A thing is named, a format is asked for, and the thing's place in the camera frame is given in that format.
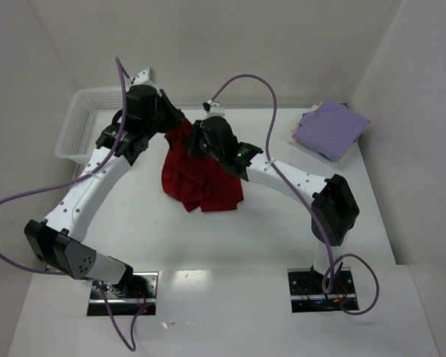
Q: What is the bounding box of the red t-shirt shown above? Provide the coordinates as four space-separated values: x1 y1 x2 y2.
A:
161 119 244 213

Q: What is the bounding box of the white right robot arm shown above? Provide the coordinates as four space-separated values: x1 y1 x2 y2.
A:
189 116 360 283

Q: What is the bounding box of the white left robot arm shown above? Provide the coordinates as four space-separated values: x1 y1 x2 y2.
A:
24 85 184 295

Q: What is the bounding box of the white plastic laundry basket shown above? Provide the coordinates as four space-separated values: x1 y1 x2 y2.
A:
55 87 122 164

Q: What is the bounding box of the folded purple t-shirt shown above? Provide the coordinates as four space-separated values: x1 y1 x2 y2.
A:
294 98 372 161

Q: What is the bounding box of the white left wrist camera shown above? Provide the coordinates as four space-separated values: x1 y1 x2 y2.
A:
131 67 157 87

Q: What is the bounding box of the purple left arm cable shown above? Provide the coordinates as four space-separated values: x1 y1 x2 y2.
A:
0 57 161 353

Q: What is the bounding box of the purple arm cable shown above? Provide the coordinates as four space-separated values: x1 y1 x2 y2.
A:
0 57 161 353
209 75 379 315

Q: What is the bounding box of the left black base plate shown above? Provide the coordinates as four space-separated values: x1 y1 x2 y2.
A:
86 271 158 317

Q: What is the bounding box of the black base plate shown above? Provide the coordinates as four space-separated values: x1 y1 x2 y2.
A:
288 268 359 313
86 271 158 317

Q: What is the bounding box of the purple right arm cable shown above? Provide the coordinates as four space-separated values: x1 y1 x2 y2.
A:
209 75 379 315

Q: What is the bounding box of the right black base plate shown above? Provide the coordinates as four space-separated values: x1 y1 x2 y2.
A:
288 268 359 313

